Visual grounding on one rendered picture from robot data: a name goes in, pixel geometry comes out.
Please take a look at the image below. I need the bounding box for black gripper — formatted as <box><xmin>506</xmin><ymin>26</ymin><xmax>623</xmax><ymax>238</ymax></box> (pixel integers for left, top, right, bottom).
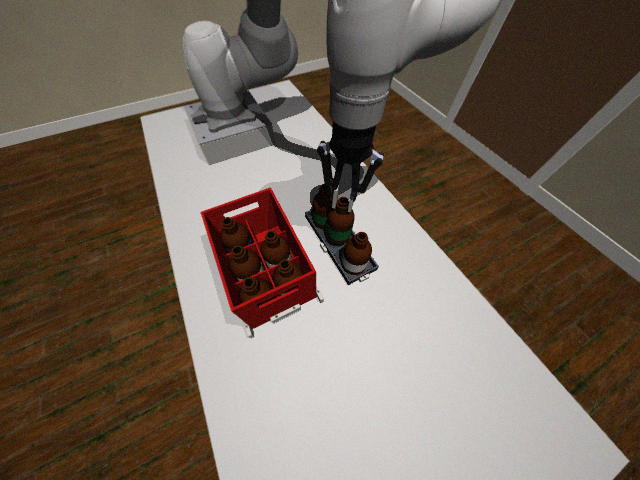
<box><xmin>317</xmin><ymin>122</ymin><xmax>384</xmax><ymax>212</ymax></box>

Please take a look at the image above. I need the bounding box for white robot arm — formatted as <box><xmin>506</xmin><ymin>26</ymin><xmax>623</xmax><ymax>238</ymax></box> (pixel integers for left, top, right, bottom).
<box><xmin>183</xmin><ymin>0</ymin><xmax>500</xmax><ymax>133</ymax></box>

